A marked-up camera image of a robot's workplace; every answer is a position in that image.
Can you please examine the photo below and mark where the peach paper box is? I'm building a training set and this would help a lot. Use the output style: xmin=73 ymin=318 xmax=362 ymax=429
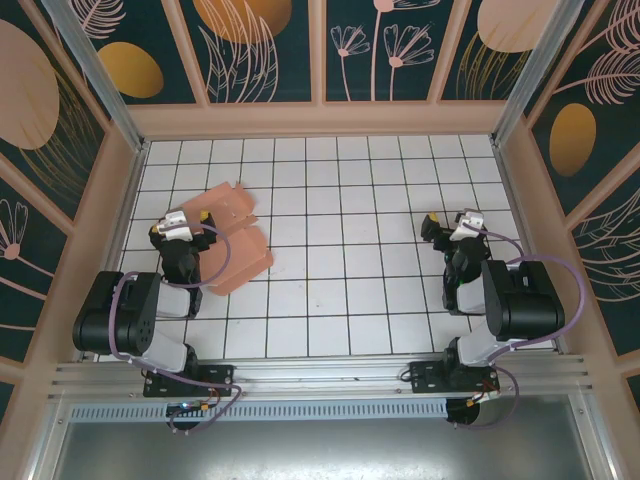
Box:
xmin=178 ymin=181 xmax=276 ymax=298

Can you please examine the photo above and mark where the small electronics board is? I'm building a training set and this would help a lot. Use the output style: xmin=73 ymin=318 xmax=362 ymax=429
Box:
xmin=166 ymin=399 xmax=221 ymax=417

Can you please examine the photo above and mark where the grey metal sheet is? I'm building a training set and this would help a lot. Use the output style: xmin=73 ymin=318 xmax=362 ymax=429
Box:
xmin=47 ymin=393 xmax=609 ymax=480

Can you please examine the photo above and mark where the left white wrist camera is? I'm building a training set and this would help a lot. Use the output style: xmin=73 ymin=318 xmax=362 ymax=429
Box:
xmin=152 ymin=209 xmax=199 ymax=240

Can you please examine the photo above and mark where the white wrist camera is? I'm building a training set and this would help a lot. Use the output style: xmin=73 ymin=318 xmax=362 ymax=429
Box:
xmin=152 ymin=209 xmax=199 ymax=240
xmin=453 ymin=208 xmax=487 ymax=241

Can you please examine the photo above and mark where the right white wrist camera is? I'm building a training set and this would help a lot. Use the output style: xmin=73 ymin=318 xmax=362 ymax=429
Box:
xmin=453 ymin=208 xmax=487 ymax=241

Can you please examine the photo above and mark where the thin aluminium side rail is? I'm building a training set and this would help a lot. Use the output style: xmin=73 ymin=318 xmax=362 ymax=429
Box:
xmin=492 ymin=142 xmax=561 ymax=354
xmin=77 ymin=142 xmax=151 ymax=364

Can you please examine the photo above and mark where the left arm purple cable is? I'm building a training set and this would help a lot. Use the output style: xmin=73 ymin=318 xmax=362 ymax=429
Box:
xmin=108 ymin=222 xmax=245 ymax=436

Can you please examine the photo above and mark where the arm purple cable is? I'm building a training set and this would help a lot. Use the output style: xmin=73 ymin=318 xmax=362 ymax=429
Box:
xmin=464 ymin=222 xmax=589 ymax=431
xmin=108 ymin=222 xmax=245 ymax=436

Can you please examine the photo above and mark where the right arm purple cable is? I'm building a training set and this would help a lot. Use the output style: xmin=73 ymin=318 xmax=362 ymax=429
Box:
xmin=464 ymin=222 xmax=589 ymax=431

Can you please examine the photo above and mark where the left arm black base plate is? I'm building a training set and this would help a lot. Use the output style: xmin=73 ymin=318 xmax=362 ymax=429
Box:
xmin=143 ymin=363 xmax=236 ymax=399

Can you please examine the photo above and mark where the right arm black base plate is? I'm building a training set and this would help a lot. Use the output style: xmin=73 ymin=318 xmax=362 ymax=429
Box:
xmin=408 ymin=360 xmax=501 ymax=397

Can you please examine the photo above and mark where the aluminium corner post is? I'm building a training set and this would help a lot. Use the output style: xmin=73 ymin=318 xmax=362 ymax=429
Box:
xmin=489 ymin=0 xmax=575 ymax=147
xmin=41 ymin=0 xmax=150 ymax=154

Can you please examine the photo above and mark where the aluminium mounting rail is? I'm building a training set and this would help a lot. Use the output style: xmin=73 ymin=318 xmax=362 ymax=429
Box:
xmin=47 ymin=353 xmax=596 ymax=401

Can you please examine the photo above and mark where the slotted white cable duct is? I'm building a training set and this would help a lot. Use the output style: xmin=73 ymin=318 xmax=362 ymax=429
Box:
xmin=67 ymin=398 xmax=450 ymax=422

